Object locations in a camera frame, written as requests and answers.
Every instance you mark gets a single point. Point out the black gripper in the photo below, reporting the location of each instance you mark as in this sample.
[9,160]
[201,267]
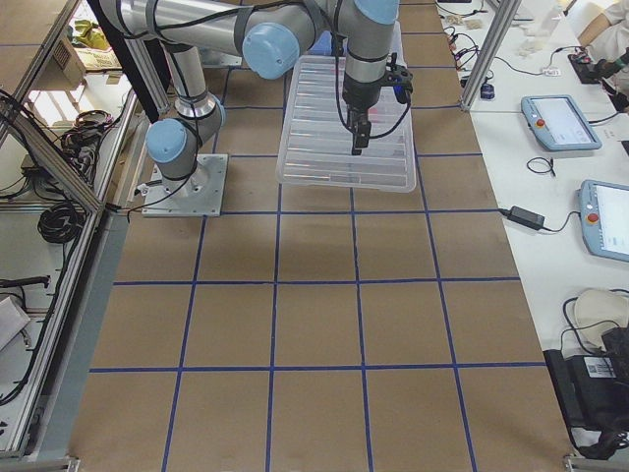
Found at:
[360,94]

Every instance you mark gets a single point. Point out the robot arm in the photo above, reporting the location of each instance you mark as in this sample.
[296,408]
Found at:
[271,38]

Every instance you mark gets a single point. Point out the clear plastic storage box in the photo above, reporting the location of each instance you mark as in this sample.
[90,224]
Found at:
[396,43]

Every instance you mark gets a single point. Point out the blue plastic tray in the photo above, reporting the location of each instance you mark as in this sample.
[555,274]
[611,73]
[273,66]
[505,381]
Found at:
[324,45]

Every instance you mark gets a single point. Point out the cardboard box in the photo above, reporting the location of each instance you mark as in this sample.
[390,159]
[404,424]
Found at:
[84,47]

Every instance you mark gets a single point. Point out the black power adapter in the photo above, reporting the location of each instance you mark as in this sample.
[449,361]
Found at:
[523,217]

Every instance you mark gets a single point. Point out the blue teach pendant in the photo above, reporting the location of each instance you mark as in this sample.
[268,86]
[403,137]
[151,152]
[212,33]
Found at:
[558,124]
[604,219]

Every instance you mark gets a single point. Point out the person in white coat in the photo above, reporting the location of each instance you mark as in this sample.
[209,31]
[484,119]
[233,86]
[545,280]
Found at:
[606,39]

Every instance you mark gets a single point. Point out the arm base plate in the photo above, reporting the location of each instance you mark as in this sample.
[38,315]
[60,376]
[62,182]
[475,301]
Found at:
[201,195]

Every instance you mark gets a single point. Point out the aluminium frame post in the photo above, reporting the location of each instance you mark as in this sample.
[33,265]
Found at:
[497,30]

